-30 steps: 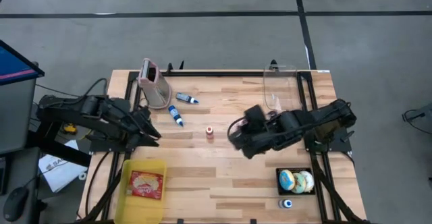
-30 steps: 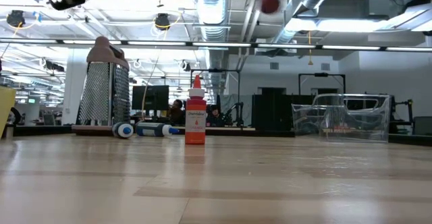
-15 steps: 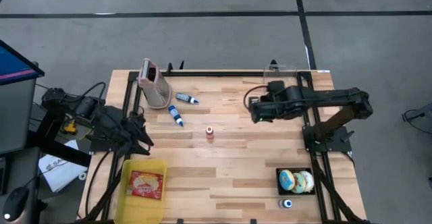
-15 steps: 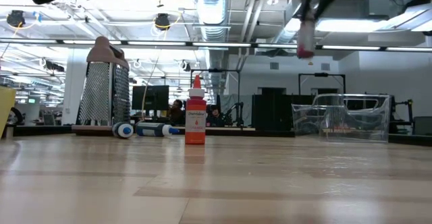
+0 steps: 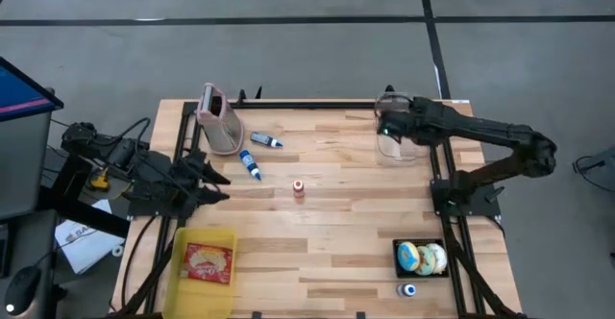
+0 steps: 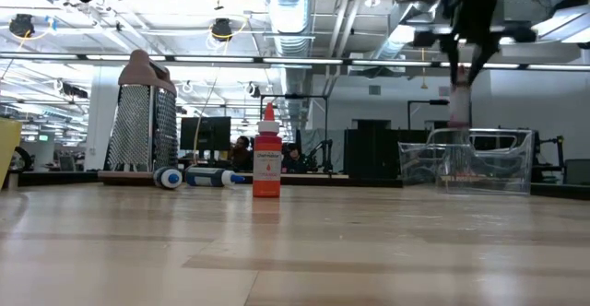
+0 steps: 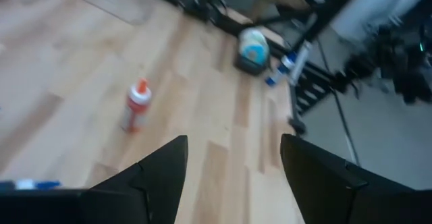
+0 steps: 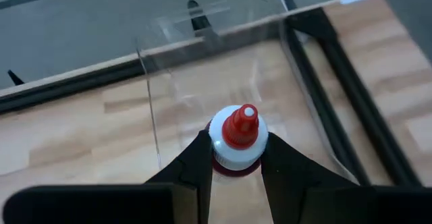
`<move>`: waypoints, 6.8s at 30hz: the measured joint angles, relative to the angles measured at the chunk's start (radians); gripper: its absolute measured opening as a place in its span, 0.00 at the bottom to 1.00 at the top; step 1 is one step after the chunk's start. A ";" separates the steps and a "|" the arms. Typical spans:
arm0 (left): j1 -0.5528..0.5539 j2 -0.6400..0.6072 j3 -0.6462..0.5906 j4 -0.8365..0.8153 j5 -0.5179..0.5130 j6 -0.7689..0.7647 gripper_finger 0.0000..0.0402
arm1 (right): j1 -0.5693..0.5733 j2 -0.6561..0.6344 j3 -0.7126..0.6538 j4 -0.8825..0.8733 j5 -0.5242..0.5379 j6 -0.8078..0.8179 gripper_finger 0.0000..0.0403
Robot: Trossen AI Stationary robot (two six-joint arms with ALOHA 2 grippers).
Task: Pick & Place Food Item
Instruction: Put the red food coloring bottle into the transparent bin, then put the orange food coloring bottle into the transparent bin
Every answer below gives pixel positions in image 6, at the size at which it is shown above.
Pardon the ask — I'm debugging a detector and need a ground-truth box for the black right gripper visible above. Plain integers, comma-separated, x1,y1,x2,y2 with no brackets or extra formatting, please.
412,0,538,87

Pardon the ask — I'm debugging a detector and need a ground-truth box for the clear plastic bin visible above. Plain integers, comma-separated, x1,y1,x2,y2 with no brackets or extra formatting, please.
397,127,536,196

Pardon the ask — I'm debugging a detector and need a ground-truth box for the dark cabinet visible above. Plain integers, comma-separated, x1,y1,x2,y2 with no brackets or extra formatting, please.
343,119,432,179

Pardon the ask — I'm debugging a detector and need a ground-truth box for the grey box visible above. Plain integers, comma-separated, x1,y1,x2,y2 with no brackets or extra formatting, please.
564,158,590,186

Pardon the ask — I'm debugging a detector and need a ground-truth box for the long overhead light bar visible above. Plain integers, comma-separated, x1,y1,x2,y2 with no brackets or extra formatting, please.
0,51,590,71

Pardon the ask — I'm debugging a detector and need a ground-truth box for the person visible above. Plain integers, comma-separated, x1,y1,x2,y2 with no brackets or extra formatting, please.
229,135,254,172
281,142,306,174

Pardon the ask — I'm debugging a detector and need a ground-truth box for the black hanging ceiling device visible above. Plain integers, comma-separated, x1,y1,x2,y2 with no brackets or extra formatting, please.
8,13,36,39
210,18,234,42

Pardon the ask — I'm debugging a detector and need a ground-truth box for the black computer monitor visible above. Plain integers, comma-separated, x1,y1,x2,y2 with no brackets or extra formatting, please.
179,116,232,152

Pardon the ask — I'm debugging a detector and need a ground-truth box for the silver ventilation duct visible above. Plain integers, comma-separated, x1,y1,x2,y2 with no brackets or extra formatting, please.
263,0,320,132

